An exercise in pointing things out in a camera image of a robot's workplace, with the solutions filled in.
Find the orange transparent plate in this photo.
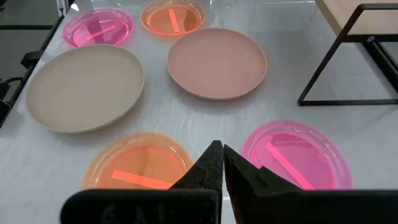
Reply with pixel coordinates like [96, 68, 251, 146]
[80, 132, 195, 190]
[140, 0, 205, 37]

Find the pink transparent plate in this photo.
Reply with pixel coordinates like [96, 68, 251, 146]
[61, 7, 135, 49]
[241, 120, 354, 190]

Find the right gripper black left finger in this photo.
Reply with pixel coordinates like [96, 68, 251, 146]
[60, 139, 224, 224]

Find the wooden shelf black metal frame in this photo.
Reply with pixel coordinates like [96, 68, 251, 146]
[297, 0, 398, 106]

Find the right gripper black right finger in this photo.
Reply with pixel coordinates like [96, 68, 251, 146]
[223, 144, 398, 224]

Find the black metal table frame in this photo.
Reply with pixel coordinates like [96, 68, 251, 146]
[0, 0, 75, 128]

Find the beige plate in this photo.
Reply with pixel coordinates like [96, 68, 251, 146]
[25, 44, 146, 134]

